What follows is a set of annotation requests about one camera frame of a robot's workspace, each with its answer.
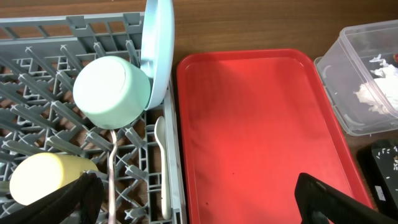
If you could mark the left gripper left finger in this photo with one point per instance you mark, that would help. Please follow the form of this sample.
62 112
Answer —
84 195

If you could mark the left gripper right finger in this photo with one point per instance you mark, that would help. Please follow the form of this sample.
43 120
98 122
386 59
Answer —
320 203

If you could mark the white plastic fork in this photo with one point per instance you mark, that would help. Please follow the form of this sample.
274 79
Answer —
111 184

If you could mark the yellow plastic cup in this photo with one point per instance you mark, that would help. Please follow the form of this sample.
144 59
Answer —
43 173

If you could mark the rice and food scraps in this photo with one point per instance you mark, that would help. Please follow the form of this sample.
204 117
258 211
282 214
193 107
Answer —
386 161

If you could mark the white plastic spoon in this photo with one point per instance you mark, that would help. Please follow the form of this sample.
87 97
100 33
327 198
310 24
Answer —
160 137

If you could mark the green bowl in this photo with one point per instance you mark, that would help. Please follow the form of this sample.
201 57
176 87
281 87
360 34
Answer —
111 92

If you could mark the white napkin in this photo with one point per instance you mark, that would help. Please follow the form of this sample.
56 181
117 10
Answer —
386 80

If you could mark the light blue plate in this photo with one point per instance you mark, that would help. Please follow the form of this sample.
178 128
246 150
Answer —
157 48

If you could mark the black waste tray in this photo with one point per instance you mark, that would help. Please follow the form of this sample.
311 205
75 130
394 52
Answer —
384 191

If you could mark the grey dishwasher rack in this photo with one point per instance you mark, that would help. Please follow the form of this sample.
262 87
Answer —
40 59

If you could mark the red plastic tray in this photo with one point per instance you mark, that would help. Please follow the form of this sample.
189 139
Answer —
251 122

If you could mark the clear plastic bin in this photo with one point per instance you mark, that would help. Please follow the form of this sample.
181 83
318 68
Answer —
346 66

